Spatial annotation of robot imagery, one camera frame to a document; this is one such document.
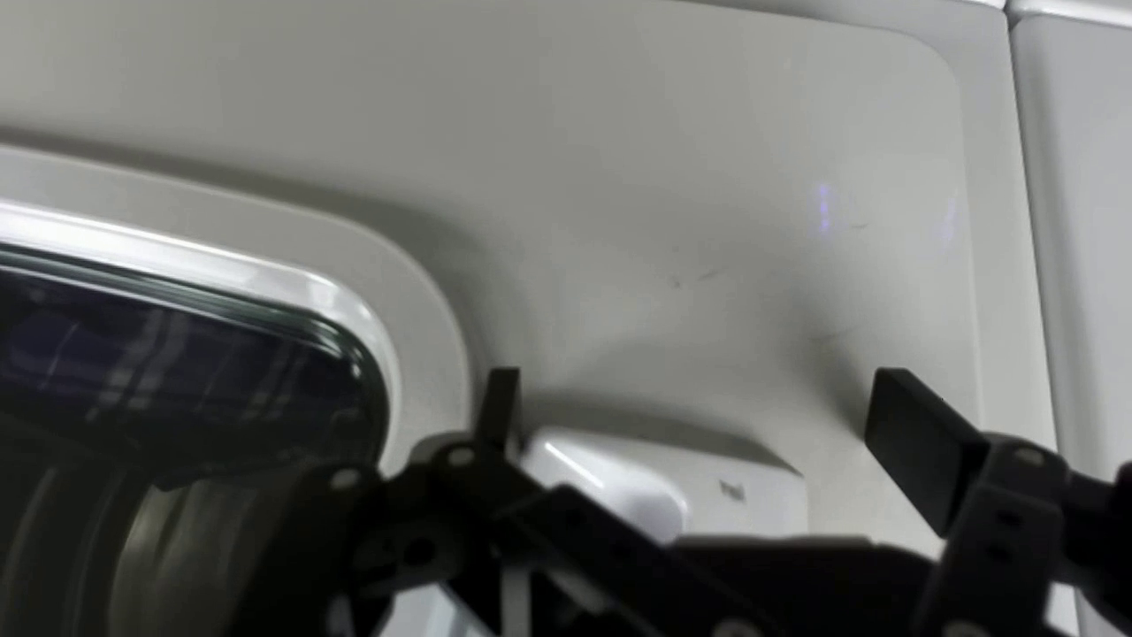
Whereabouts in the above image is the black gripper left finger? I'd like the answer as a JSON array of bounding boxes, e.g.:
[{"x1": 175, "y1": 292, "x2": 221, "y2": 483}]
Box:
[{"x1": 228, "y1": 363, "x2": 771, "y2": 637}]

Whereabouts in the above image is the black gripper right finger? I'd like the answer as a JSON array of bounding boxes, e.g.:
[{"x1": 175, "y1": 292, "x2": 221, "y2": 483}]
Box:
[{"x1": 864, "y1": 363, "x2": 1132, "y2": 637}]

